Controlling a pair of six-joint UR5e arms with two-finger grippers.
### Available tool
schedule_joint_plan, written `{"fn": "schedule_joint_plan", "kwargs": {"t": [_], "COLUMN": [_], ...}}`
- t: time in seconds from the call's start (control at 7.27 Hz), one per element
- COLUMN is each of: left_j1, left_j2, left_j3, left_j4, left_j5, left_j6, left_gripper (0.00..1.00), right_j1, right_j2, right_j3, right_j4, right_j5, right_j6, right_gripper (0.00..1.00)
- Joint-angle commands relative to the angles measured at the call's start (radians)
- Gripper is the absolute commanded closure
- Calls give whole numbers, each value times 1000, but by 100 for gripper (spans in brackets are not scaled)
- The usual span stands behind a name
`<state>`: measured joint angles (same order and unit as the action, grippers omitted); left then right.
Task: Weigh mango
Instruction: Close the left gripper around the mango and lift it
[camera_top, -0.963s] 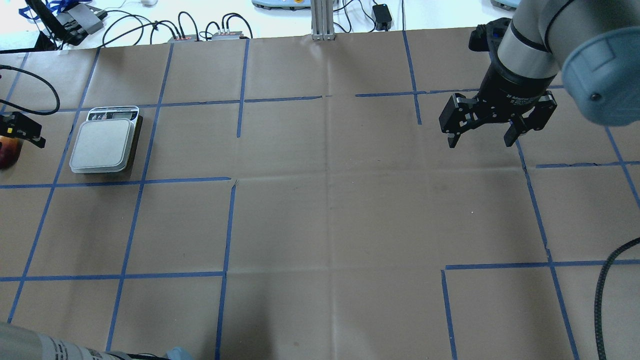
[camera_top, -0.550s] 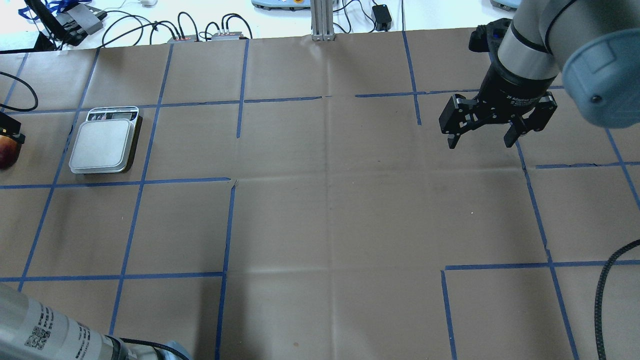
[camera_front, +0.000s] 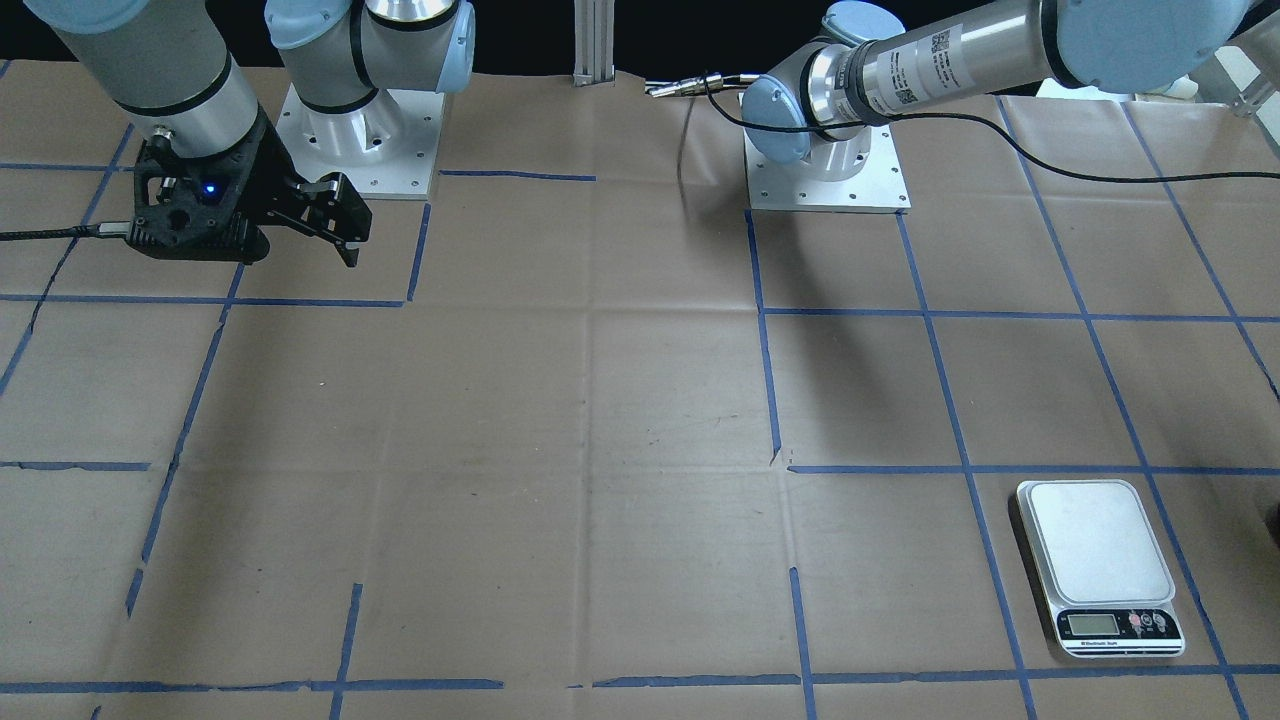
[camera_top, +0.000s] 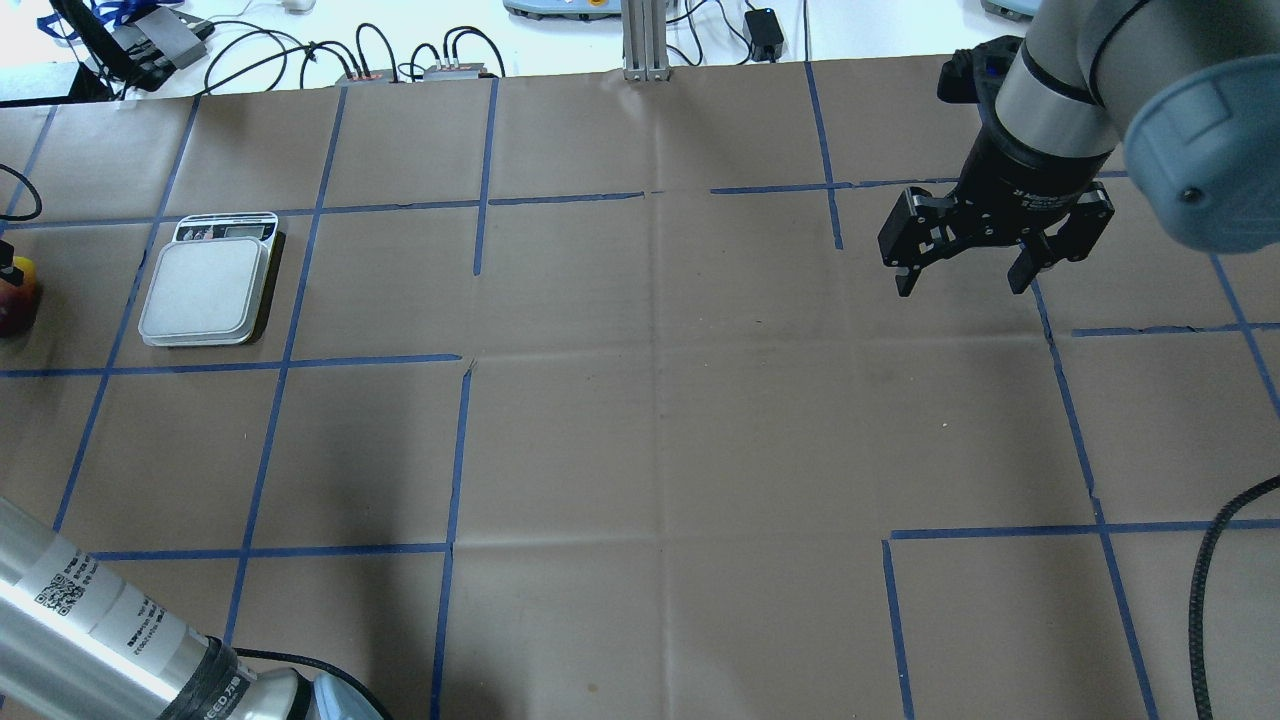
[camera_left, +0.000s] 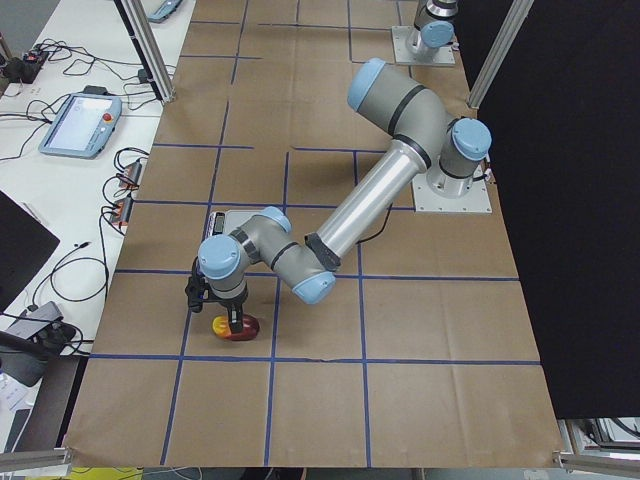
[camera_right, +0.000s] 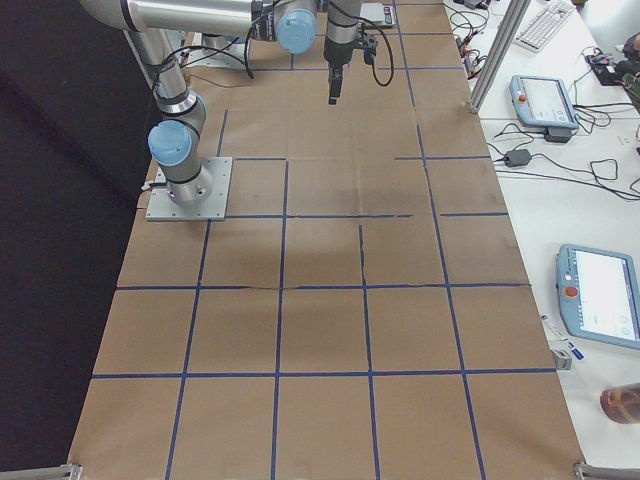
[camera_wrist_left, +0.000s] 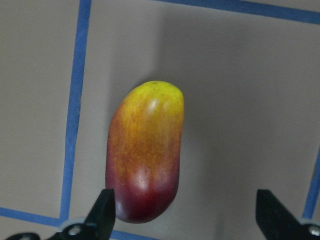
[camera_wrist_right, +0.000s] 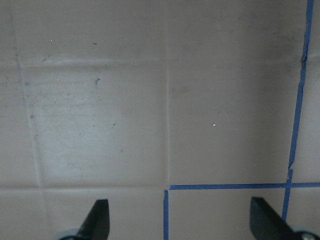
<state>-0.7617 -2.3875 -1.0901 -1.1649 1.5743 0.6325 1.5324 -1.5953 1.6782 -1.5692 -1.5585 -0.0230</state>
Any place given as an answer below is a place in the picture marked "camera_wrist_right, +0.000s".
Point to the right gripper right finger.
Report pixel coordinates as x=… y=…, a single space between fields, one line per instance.
x=266 y=224

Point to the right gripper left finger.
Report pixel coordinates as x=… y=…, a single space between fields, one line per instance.
x=96 y=225

